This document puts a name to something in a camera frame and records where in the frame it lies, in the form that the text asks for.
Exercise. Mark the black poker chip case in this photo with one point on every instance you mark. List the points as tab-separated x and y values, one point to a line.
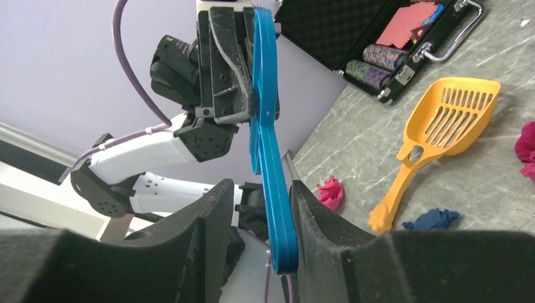
379	46

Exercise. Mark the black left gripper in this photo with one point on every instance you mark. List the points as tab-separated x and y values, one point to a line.
211	79

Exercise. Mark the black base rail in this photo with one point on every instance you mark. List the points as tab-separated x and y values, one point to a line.
40	160

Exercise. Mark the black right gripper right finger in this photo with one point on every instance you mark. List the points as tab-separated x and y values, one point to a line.
340	262

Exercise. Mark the large pink paper scrap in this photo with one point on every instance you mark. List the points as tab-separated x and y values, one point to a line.
331	193

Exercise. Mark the dark blue paper scrap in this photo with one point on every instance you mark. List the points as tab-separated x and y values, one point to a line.
433	219

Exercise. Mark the magenta paper scrap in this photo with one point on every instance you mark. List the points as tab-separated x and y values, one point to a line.
524	149

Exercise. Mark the blue brush with black bristles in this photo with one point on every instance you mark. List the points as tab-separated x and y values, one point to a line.
264	150

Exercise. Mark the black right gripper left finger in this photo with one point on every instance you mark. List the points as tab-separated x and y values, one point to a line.
180	258

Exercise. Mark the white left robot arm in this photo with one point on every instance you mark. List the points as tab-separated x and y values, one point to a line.
116	177

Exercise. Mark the yellow slotted plastic scoop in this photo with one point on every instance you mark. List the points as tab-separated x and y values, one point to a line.
448	119

